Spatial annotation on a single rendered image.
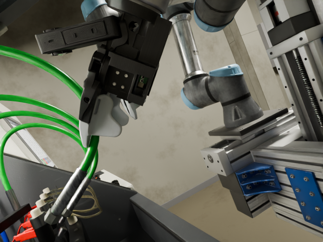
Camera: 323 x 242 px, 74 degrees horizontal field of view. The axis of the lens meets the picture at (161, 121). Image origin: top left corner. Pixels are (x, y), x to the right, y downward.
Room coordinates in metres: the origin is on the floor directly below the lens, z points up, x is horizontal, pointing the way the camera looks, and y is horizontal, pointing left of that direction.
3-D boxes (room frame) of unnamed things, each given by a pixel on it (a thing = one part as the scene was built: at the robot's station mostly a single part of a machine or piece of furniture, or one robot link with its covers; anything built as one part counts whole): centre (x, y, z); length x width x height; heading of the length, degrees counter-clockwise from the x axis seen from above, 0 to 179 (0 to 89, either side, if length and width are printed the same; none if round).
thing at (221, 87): (0.85, -0.30, 1.20); 0.13 x 0.12 x 0.14; 48
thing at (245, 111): (0.85, -0.30, 1.09); 0.15 x 0.15 x 0.10
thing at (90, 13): (0.65, 0.05, 1.52); 0.09 x 0.08 x 0.11; 138
